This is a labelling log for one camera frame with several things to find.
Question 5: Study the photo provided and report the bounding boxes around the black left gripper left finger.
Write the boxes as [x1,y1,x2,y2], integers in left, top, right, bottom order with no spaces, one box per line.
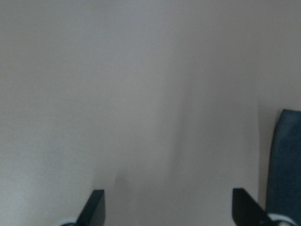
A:
[76,190,105,226]

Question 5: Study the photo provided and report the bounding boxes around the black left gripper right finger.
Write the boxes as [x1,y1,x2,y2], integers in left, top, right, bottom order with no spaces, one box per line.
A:
[232,188,270,226]

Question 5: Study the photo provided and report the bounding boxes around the black graphic t-shirt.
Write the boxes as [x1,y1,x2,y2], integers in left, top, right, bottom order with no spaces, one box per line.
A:
[266,109,301,225]

